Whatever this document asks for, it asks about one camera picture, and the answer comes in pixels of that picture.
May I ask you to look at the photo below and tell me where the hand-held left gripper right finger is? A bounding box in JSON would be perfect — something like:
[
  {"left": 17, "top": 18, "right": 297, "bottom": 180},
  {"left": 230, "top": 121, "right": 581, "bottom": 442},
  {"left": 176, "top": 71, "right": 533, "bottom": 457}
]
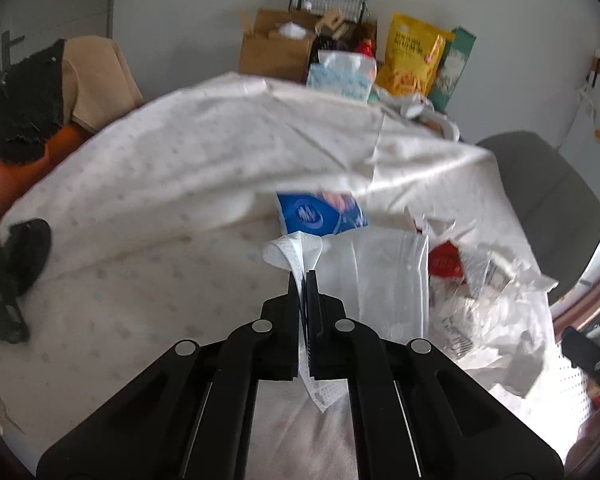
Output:
[{"left": 305, "top": 270, "right": 566, "bottom": 480}]

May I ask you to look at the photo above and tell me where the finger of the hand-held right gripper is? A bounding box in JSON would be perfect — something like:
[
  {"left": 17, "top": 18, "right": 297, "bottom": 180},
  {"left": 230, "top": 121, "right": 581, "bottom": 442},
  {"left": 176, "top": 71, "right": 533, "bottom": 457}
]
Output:
[{"left": 561, "top": 326, "right": 600, "bottom": 386}]

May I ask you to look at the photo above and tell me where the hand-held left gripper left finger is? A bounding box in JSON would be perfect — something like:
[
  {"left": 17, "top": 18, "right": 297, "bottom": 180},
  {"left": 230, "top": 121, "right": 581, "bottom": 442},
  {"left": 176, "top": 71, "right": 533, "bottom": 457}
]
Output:
[{"left": 36, "top": 271, "right": 301, "bottom": 480}]

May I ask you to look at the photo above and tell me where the white tissue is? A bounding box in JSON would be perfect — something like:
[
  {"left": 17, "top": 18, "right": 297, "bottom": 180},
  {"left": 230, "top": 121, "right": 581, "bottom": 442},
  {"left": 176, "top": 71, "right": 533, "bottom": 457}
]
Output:
[{"left": 262, "top": 232, "right": 348, "bottom": 413}]

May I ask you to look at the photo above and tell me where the white paper pile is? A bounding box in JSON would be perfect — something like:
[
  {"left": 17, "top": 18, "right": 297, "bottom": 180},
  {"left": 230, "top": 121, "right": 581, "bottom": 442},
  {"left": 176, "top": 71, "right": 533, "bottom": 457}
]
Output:
[{"left": 405, "top": 205, "right": 558, "bottom": 398}]

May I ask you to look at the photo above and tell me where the blue tissue packet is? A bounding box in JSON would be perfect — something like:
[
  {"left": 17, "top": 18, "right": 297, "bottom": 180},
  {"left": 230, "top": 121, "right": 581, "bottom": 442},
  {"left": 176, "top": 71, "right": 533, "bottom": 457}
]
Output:
[{"left": 275, "top": 191, "right": 368, "bottom": 237}]

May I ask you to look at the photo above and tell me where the pink curtain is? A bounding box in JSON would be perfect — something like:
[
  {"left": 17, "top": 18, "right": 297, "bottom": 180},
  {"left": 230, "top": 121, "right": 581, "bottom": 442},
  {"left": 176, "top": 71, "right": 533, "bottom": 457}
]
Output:
[{"left": 552, "top": 280, "right": 600, "bottom": 341}]

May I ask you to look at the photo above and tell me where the red wrapper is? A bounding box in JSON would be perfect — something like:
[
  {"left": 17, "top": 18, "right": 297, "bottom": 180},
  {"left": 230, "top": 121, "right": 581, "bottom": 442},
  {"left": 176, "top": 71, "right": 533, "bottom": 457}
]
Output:
[{"left": 427, "top": 241, "right": 465, "bottom": 278}]

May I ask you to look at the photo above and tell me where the grey chair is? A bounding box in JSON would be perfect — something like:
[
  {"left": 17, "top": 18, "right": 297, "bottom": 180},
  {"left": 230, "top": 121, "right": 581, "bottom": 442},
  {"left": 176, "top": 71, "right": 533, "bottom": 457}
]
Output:
[{"left": 475, "top": 131, "right": 600, "bottom": 306}]

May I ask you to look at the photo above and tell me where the white dotted tablecloth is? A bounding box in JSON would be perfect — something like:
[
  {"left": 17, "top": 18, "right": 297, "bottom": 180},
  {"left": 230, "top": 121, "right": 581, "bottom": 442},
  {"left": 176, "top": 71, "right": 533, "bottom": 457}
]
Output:
[{"left": 0, "top": 72, "right": 596, "bottom": 480}]

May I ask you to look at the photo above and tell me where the light blue refrigerator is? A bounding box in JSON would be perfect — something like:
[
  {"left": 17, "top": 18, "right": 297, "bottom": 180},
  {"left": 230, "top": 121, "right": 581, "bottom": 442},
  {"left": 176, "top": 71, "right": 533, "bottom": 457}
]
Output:
[{"left": 560, "top": 75, "right": 600, "bottom": 176}]

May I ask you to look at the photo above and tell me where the white game controller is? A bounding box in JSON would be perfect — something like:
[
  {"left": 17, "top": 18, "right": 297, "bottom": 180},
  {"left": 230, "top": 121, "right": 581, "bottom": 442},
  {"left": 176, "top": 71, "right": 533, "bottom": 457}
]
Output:
[{"left": 380, "top": 91, "right": 462, "bottom": 141}]

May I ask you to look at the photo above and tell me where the blue tissue box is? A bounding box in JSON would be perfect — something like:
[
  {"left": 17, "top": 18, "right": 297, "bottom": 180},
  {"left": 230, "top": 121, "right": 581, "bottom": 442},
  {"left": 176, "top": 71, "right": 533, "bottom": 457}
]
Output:
[{"left": 306, "top": 50, "right": 378, "bottom": 105}]

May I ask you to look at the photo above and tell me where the open cardboard box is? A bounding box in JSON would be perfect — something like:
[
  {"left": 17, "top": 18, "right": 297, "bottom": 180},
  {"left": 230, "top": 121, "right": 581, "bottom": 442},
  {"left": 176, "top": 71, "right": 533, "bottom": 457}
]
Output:
[{"left": 238, "top": 8, "right": 326, "bottom": 83}]

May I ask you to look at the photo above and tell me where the yellow snack bag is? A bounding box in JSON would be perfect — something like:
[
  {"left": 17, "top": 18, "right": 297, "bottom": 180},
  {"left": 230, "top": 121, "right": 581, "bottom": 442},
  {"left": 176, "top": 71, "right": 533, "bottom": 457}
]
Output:
[{"left": 375, "top": 13, "right": 456, "bottom": 98}]

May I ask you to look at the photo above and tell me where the black pouch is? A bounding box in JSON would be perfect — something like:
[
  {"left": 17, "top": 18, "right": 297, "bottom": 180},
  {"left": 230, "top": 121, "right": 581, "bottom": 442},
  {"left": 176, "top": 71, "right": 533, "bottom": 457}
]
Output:
[{"left": 5, "top": 218, "right": 52, "bottom": 296}]

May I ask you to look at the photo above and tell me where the green carton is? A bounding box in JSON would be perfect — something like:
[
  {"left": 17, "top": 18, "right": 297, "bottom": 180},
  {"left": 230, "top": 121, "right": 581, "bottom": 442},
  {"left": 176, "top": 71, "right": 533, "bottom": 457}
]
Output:
[{"left": 426, "top": 26, "right": 477, "bottom": 113}]

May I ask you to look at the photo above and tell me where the black stand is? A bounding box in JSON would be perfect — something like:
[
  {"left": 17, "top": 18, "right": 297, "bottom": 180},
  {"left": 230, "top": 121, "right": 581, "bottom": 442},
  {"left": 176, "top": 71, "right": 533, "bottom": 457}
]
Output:
[{"left": 0, "top": 187, "right": 31, "bottom": 345}]

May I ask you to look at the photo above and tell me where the orange seat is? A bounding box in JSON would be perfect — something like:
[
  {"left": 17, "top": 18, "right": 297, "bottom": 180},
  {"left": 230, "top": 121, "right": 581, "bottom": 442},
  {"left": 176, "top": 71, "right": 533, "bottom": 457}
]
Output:
[{"left": 0, "top": 125, "right": 88, "bottom": 211}]

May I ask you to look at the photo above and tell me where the beige chair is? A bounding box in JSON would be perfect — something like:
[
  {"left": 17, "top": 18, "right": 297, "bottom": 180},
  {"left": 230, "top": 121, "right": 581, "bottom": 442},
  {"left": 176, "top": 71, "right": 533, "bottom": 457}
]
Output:
[{"left": 60, "top": 36, "right": 143, "bottom": 133}]

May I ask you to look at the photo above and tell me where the black cloth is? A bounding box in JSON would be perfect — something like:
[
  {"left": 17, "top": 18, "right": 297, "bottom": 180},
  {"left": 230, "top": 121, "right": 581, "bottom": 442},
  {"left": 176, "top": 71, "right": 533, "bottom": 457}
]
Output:
[{"left": 0, "top": 40, "right": 76, "bottom": 163}]

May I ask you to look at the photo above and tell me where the black door handle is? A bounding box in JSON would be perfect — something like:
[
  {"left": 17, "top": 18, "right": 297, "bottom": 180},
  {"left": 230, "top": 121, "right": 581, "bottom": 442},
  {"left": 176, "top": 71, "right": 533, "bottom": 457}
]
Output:
[{"left": 0, "top": 32, "right": 26, "bottom": 68}]

